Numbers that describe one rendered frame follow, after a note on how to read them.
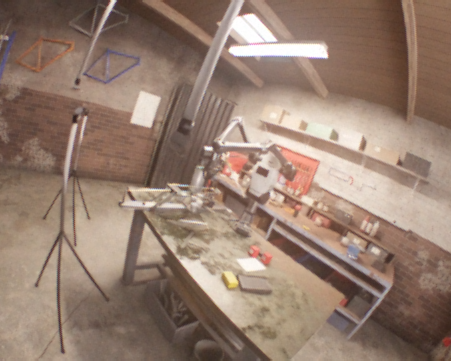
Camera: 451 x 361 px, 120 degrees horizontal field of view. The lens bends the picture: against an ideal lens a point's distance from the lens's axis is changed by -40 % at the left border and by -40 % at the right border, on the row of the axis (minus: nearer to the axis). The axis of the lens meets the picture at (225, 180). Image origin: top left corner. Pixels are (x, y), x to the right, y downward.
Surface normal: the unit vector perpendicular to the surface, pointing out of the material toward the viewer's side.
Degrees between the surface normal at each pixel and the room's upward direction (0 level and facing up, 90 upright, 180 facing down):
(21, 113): 90
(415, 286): 90
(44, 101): 90
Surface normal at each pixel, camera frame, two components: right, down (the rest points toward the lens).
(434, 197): -0.70, -0.11
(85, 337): 0.34, -0.92
